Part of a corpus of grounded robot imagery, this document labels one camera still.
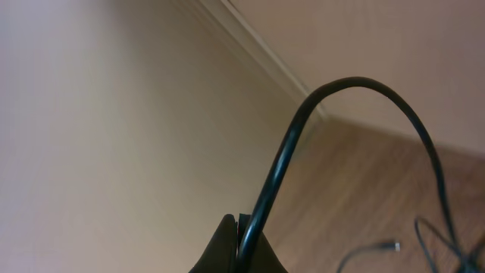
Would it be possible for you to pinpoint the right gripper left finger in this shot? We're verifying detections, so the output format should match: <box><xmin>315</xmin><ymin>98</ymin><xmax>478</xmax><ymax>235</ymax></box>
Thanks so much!
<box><xmin>189</xmin><ymin>214</ymin><xmax>238</xmax><ymax>273</ymax></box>

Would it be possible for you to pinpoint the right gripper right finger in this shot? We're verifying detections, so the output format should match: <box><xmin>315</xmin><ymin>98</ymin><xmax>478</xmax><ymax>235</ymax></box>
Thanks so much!
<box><xmin>237</xmin><ymin>214</ymin><xmax>287</xmax><ymax>273</ymax></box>

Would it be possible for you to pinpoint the black USB cable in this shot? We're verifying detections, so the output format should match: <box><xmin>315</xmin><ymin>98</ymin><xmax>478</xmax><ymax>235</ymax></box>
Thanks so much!
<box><xmin>413</xmin><ymin>215</ymin><xmax>485</xmax><ymax>273</ymax></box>
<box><xmin>335</xmin><ymin>240</ymin><xmax>402</xmax><ymax>273</ymax></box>

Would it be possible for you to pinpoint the right camera cable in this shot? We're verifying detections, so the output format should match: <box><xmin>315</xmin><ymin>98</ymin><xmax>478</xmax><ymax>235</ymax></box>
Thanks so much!
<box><xmin>234</xmin><ymin>76</ymin><xmax>462</xmax><ymax>273</ymax></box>

